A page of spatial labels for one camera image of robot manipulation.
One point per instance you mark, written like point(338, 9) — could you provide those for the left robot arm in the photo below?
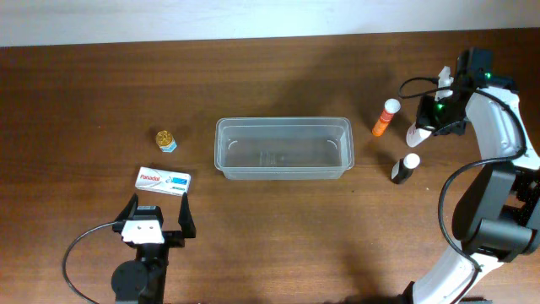
point(142, 280)

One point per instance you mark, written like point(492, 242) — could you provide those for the dark bottle white cap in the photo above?
point(404, 168)

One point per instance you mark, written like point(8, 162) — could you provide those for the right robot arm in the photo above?
point(489, 209)

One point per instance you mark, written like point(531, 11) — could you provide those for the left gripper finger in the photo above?
point(185, 219)
point(128, 211)

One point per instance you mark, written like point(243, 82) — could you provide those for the gold lid small jar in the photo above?
point(165, 141)

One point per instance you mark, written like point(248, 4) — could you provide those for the white spray bottle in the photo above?
point(416, 136)

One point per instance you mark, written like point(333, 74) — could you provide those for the orange tablet tube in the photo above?
point(391, 107)

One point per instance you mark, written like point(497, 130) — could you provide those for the clear plastic container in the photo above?
point(283, 148)

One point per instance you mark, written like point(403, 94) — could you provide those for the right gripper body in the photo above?
point(443, 116)

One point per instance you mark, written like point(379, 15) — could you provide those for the white Panadol box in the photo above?
point(159, 181)

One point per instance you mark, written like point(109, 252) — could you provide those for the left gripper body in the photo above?
point(174, 239)

